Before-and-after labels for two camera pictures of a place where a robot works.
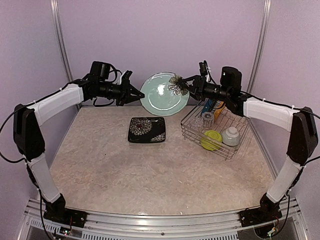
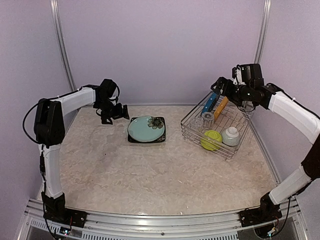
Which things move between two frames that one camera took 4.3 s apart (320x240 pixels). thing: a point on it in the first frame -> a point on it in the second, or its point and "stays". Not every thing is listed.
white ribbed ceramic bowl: (231, 136) stays
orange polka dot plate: (217, 111) stays
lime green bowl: (211, 140) stays
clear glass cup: (208, 119) stays
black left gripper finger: (122, 101) -> (106, 120)
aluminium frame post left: (55, 6) stays
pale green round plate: (158, 99) -> (145, 128)
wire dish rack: (220, 132) stays
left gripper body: (111, 91) -> (109, 110)
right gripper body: (204, 91) -> (238, 94)
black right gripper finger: (191, 80) -> (220, 85)
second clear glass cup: (196, 124) stays
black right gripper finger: (195, 96) -> (223, 93)
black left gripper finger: (133, 93) -> (125, 112)
